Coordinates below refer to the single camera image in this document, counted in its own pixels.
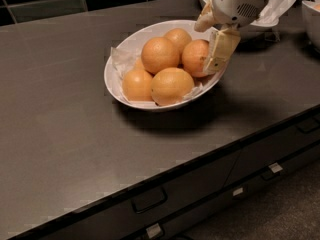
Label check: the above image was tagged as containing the black right drawer handle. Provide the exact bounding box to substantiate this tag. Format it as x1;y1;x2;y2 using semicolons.
296;117;320;134

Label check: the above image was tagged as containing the dark left drawer front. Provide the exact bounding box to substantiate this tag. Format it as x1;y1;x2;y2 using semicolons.
41;151;239;240

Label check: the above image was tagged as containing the black left drawer handle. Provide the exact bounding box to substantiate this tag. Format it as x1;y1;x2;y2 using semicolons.
131;187;168;214

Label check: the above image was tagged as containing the white bowl at right edge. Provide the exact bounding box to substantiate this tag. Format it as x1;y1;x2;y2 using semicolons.
302;0;320;53

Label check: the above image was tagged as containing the white strawberry bowl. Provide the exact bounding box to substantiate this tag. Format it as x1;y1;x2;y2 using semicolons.
200;0;279;41

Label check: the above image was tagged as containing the lower drawer row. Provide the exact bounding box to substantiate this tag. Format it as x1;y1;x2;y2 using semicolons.
121;141;320;240

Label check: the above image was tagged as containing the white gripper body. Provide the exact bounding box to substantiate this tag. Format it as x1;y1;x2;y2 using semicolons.
212;0;268;27

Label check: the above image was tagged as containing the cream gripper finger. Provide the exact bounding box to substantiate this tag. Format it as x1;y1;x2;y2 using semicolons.
194;0;216;32
203;28;241;75

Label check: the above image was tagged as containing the black drawer handle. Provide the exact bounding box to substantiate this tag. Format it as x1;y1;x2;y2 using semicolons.
296;117;320;134
131;187;168;214

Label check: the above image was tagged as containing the white paper liner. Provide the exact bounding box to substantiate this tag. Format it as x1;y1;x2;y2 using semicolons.
106;48;203;109

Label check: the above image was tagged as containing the small hidden orange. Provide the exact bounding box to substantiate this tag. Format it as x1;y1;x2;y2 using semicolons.
134;58;145;69

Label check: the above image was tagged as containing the dark drawer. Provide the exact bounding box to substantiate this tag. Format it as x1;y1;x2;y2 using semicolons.
226;114;320;185
41;151;239;240

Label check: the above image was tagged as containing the dark right drawer front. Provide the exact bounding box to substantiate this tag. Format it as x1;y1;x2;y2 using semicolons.
226;114;320;185

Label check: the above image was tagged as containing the white paper in strawberry bowl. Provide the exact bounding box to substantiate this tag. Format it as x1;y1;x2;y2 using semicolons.
257;0;296;25

